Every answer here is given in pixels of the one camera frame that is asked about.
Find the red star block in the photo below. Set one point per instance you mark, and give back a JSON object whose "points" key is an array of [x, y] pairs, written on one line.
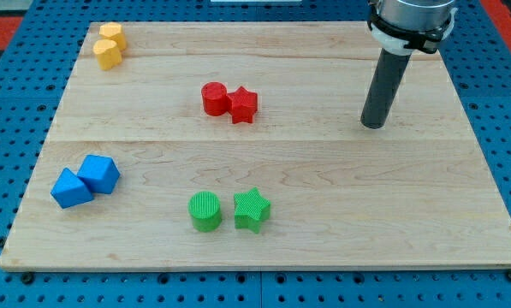
{"points": [[243, 105]]}

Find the yellow heart block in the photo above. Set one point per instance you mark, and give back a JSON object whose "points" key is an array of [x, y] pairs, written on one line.
{"points": [[107, 53]]}

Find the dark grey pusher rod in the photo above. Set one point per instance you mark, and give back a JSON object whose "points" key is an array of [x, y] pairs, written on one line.
{"points": [[384, 85]]}

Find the red cylinder block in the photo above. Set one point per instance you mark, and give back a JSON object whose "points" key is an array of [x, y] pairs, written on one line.
{"points": [[215, 98]]}

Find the blue triangular block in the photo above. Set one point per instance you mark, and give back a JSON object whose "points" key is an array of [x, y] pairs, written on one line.
{"points": [[69, 190]]}

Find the wooden board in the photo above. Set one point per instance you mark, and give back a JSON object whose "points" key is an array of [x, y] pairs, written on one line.
{"points": [[414, 195]]}

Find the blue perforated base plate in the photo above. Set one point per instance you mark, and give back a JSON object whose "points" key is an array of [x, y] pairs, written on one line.
{"points": [[34, 70]]}

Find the yellow pentagon block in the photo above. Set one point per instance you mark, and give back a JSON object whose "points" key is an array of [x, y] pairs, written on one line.
{"points": [[115, 32]]}

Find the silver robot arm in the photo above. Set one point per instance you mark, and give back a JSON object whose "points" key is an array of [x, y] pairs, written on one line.
{"points": [[404, 26]]}

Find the green cylinder block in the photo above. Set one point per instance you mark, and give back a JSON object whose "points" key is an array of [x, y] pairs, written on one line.
{"points": [[205, 211]]}

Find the blue cube block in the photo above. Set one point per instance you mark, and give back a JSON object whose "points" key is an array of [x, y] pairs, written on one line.
{"points": [[100, 174]]}

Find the green star block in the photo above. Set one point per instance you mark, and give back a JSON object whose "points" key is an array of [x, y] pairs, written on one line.
{"points": [[251, 210]]}

